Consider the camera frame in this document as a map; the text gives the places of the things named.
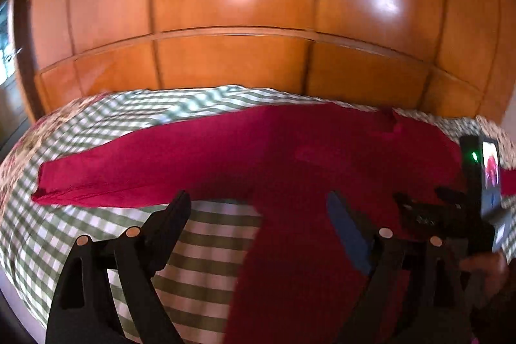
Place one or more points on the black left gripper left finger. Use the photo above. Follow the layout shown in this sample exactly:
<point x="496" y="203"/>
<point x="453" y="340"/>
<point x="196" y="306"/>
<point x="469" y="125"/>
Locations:
<point x="83" y="309"/>

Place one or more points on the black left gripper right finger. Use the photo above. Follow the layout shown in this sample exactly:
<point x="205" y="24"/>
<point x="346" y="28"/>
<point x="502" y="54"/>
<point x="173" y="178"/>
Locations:
<point x="434" y="309"/>

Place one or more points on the dark red garment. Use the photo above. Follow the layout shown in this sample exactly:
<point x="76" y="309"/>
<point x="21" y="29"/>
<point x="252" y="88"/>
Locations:
<point x="296" y="284"/>

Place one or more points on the person's right hand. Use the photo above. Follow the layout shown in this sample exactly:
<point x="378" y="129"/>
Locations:
<point x="492" y="267"/>

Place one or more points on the orange wooden wardrobe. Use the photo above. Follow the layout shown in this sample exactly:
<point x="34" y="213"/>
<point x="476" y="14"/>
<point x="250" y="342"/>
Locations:
<point x="446" y="57"/>

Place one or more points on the camera box with screen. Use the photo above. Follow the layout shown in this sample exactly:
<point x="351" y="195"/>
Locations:
<point x="490" y="222"/>

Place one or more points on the dark window with wooden frame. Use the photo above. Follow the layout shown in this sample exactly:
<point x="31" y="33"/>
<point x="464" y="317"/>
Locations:
<point x="13" y="116"/>

